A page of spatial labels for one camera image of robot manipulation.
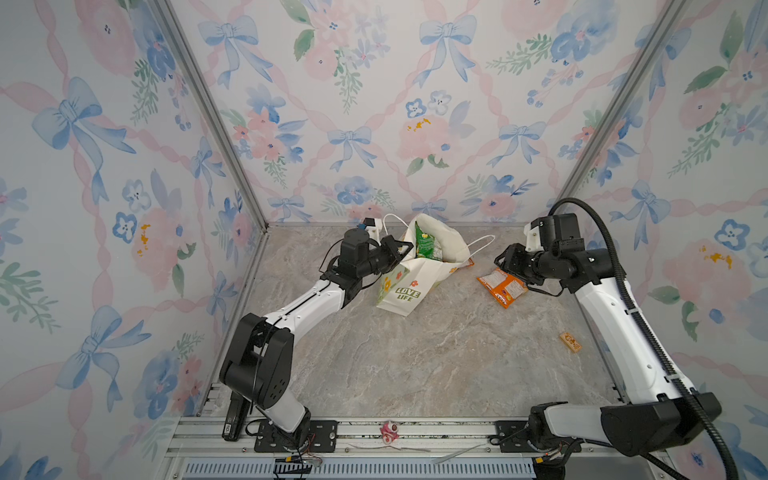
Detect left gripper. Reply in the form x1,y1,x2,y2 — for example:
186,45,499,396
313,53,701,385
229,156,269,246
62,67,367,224
356,237,413,283

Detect green snack pack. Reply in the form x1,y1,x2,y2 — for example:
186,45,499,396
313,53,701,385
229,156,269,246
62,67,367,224
414,222,443,261

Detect white paper bag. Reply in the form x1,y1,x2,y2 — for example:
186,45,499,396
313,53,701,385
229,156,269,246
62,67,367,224
376,214,495,317

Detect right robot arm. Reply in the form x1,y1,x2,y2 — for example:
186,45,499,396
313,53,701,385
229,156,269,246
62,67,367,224
495,213,724,457

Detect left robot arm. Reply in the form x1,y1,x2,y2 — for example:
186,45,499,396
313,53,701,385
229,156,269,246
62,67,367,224
219,227,414,449

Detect orange snack pack right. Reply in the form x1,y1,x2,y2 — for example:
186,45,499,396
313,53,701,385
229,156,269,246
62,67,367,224
477,268,528,309

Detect pink toy figure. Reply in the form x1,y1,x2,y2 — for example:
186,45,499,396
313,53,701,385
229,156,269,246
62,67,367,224
380,421,400,445

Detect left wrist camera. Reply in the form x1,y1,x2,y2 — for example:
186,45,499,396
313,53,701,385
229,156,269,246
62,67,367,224
358,217,384,243

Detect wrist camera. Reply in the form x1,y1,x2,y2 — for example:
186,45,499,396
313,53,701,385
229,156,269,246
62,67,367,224
358,217,384,243
523,219,543,253

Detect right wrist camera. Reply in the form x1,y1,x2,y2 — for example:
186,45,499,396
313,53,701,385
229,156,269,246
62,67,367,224
523,219,543,253

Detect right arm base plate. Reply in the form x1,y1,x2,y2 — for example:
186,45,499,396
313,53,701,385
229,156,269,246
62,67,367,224
488,420,575,454

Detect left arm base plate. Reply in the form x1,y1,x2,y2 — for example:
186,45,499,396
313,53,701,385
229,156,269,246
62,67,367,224
253,419,339,453

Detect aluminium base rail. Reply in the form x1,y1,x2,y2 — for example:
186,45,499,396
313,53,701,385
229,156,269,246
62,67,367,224
155,416,669,479

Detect black corrugated cable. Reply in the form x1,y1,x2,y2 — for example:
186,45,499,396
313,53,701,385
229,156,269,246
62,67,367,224
547,196,740,480

